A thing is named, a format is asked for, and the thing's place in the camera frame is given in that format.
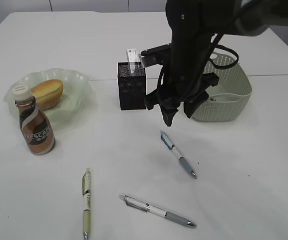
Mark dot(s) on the brown Nescafe coffee bottle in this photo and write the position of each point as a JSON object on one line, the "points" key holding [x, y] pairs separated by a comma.
{"points": [[33, 123]]}

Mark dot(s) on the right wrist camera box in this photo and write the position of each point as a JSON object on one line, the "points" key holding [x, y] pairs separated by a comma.
{"points": [[155, 56]]}

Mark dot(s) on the pale green woven basket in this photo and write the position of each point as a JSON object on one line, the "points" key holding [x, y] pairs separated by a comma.
{"points": [[232, 94]]}

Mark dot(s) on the beige white click pen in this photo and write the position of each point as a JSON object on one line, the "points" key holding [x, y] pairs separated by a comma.
{"points": [[86, 192]]}

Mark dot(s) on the translucent green wavy plate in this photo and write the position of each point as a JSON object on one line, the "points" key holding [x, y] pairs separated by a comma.
{"points": [[76, 90]]}

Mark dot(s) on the grey clear pen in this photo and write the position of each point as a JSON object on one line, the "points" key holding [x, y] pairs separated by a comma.
{"points": [[149, 208]]}

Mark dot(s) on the blue clear pen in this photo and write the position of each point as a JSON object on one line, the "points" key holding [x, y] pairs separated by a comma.
{"points": [[179, 156]]}

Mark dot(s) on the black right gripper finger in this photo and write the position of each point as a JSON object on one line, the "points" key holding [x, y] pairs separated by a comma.
{"points": [[168, 114], [191, 104]]}

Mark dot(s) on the clear plastic ruler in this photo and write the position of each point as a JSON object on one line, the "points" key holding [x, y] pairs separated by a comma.
{"points": [[133, 59]]}

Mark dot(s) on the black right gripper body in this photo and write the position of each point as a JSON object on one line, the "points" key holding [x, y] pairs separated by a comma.
{"points": [[166, 94]]}

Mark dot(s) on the golden bread roll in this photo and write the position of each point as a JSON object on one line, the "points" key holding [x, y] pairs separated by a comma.
{"points": [[48, 93]]}

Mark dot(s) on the black mesh pen holder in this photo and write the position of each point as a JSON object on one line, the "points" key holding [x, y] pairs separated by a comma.
{"points": [[132, 85]]}

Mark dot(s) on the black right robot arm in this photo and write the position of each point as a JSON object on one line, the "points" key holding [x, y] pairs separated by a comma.
{"points": [[197, 27]]}

